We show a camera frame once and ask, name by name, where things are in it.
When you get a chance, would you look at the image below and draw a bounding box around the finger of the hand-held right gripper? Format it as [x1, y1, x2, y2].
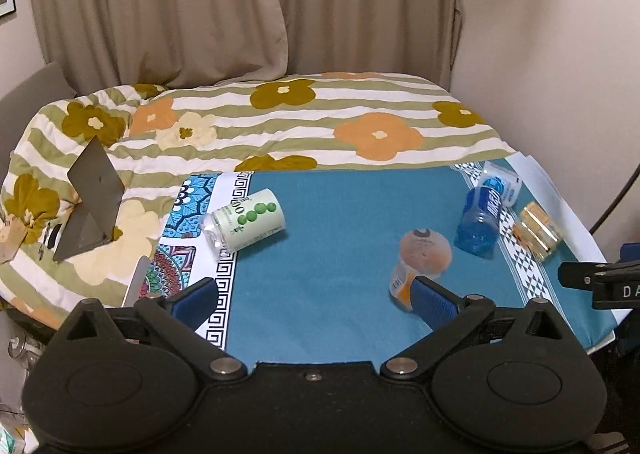
[557, 261, 608, 291]

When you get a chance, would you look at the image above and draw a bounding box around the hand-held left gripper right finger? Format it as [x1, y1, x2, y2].
[380, 276, 583, 381]

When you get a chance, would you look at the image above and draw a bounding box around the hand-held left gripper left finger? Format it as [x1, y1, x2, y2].
[47, 278, 248, 382]

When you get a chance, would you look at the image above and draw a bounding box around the grey flat panel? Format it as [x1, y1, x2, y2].
[122, 256, 152, 308]

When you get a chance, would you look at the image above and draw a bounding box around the blue plastic bottle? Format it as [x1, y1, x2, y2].
[454, 185, 503, 260]

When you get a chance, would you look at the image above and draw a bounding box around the green dotted white bottle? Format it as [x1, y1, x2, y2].
[202, 188, 287, 262]

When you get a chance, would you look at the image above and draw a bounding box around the teal patterned tablecloth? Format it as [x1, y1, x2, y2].
[122, 159, 618, 360]

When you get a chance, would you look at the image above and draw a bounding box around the grey folding stand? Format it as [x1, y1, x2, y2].
[52, 136, 125, 263]

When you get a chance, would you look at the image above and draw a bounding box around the clear glass object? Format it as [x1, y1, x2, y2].
[4, 329, 47, 372]

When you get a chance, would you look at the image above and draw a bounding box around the small wooden tag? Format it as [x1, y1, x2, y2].
[0, 214, 27, 265]

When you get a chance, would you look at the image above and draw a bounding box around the floral striped blanket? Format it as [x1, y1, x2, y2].
[0, 71, 517, 330]

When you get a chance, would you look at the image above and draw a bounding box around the grey headboard panel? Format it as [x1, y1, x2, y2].
[0, 61, 77, 147]

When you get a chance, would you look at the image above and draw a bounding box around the beige curtain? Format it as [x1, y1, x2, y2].
[25, 0, 463, 91]

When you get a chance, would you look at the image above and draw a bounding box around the black cable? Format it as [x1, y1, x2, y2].
[590, 173, 640, 236]

